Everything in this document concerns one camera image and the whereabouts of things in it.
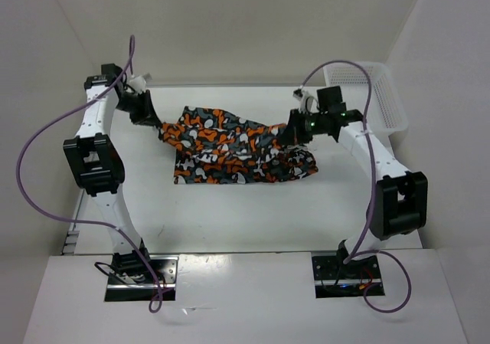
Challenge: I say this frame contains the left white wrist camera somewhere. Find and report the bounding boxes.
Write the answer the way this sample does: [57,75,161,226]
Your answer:
[127,73,152,93]

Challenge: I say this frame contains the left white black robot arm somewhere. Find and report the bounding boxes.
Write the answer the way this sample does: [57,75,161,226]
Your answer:
[63,64,162,283]

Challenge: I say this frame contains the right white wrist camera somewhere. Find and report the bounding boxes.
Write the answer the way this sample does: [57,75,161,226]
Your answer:
[292,88,316,113]

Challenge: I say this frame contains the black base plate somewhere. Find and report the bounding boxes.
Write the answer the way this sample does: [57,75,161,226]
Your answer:
[98,255,178,303]
[312,254,385,299]

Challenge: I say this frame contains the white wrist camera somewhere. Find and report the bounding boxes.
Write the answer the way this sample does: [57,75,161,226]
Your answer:
[292,88,316,113]
[127,73,152,93]

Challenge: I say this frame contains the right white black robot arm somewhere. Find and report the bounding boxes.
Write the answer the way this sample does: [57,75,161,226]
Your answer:
[279,87,428,277]

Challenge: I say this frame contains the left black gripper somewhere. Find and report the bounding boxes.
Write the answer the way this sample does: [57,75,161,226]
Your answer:
[115,90,162,129]

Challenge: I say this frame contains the white perforated plastic basket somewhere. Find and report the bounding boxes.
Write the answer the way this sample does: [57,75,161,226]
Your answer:
[323,61,408,135]

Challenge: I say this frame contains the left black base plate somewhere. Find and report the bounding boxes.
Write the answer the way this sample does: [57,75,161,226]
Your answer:
[98,255,178,303]

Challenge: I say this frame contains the orange black camouflage shorts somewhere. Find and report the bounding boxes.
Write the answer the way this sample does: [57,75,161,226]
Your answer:
[159,106,319,185]

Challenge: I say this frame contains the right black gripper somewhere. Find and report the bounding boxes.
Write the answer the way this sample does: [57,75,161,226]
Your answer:
[278,107,328,145]

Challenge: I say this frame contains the aluminium table edge rail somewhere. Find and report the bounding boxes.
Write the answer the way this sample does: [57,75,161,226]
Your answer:
[61,191,84,256]

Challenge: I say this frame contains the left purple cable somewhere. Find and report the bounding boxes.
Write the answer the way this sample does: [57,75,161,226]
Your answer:
[15,34,174,314]

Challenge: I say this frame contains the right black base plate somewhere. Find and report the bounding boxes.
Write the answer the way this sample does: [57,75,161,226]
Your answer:
[312,254,385,299]

